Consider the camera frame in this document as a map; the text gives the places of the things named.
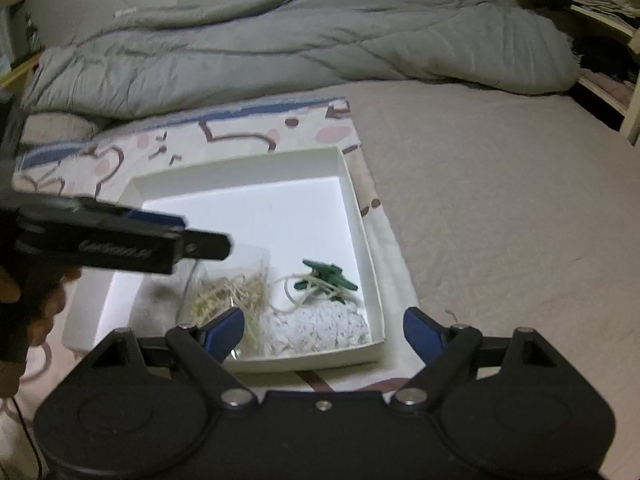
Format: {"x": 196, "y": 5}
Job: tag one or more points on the dark clothes pile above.
{"x": 602, "y": 57}

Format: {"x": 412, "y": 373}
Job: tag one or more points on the clear bag of rubber bands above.
{"x": 235, "y": 285}

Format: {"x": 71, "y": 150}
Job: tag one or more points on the beige folded clothes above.
{"x": 600, "y": 4}

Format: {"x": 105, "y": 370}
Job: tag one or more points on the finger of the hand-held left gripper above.
{"x": 155, "y": 220}
{"x": 207, "y": 246}

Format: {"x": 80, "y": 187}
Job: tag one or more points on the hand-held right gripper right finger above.
{"x": 421, "y": 330}

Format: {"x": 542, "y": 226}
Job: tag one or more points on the pink folded clothes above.
{"x": 607, "y": 87}

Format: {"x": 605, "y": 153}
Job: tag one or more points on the cartoon printed blanket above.
{"x": 240, "y": 125}

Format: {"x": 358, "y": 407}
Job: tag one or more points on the cream wardrobe shelf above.
{"x": 631, "y": 120}

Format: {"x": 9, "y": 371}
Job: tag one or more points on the grey duvet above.
{"x": 300, "y": 45}

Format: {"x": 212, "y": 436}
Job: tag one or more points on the wooden bedside shelf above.
{"x": 20, "y": 68}

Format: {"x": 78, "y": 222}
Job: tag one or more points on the beige bed sheet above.
{"x": 500, "y": 210}

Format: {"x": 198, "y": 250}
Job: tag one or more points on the white shallow cardboard box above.
{"x": 250, "y": 210}

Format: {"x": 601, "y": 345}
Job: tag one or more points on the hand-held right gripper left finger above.
{"x": 227, "y": 327}

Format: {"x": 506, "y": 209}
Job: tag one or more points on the person's left hand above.
{"x": 47, "y": 305}

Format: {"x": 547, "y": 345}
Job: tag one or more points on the green clothespin bundle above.
{"x": 321, "y": 272}

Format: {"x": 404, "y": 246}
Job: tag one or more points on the beige fuzzy blanket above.
{"x": 55, "y": 127}

